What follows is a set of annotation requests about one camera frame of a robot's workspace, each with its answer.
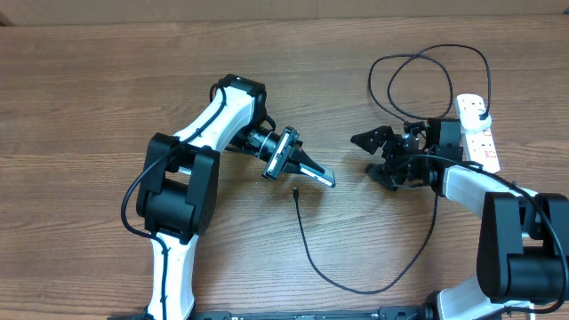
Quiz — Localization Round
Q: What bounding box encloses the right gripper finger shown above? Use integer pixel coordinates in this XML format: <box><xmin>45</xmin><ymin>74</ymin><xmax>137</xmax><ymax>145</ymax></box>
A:
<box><xmin>350</xmin><ymin>126</ymin><xmax>396</xmax><ymax>156</ymax></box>
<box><xmin>365</xmin><ymin>164</ymin><xmax>399</xmax><ymax>191</ymax></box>

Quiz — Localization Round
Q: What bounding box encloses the black USB charging cable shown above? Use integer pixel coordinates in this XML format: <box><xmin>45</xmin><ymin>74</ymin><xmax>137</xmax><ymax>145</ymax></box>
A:
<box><xmin>292</xmin><ymin>44</ymin><xmax>493</xmax><ymax>295</ymax></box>

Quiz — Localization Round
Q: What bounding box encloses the Samsung Galaxy smartphone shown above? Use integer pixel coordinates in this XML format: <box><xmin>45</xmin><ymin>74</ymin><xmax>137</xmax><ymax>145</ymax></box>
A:
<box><xmin>300</xmin><ymin>164</ymin><xmax>336</xmax><ymax>188</ymax></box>

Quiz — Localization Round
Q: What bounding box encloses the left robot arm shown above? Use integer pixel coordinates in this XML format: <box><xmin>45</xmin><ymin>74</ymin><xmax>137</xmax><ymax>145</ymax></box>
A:
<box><xmin>127</xmin><ymin>74</ymin><xmax>335</xmax><ymax>319</ymax></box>

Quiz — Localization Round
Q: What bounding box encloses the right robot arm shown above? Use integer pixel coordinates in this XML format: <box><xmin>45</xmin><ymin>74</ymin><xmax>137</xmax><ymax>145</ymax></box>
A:
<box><xmin>350</xmin><ymin>118</ymin><xmax>568</xmax><ymax>319</ymax></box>

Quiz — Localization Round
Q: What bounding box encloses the white charger plug adapter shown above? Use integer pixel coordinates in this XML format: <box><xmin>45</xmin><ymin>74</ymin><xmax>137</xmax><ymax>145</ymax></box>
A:
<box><xmin>457</xmin><ymin>109</ymin><xmax>493</xmax><ymax>134</ymax></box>

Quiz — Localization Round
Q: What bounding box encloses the white power strip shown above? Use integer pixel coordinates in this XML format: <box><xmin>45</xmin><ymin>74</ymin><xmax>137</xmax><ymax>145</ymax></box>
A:
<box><xmin>454</xmin><ymin>93</ymin><xmax>501</xmax><ymax>173</ymax></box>

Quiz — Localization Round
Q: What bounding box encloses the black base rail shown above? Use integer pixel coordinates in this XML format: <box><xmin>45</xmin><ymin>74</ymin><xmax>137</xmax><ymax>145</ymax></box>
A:
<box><xmin>106</xmin><ymin>304</ymin><xmax>503</xmax><ymax>320</ymax></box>

